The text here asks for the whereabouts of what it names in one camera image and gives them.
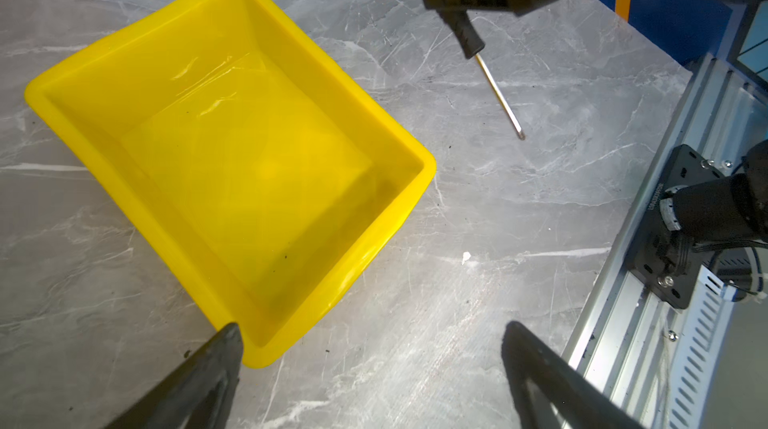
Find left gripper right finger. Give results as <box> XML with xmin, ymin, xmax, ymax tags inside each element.
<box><xmin>501</xmin><ymin>321</ymin><xmax>640</xmax><ymax>428</ymax></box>

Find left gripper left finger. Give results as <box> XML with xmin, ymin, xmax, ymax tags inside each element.
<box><xmin>107</xmin><ymin>323</ymin><xmax>244</xmax><ymax>428</ymax></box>

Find black handled screwdriver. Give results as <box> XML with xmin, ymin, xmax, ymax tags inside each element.
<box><xmin>438</xmin><ymin>11</ymin><xmax>526</xmax><ymax>140</ymax></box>

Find yellow plastic bin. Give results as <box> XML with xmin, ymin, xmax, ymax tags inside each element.
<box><xmin>24</xmin><ymin>0</ymin><xmax>437</xmax><ymax>368</ymax></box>

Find aluminium frame rail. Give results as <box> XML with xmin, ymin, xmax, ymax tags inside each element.
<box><xmin>564</xmin><ymin>55</ymin><xmax>767</xmax><ymax>428</ymax></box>

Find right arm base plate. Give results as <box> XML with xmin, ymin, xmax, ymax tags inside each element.
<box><xmin>622</xmin><ymin>144</ymin><xmax>724</xmax><ymax>310</ymax></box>

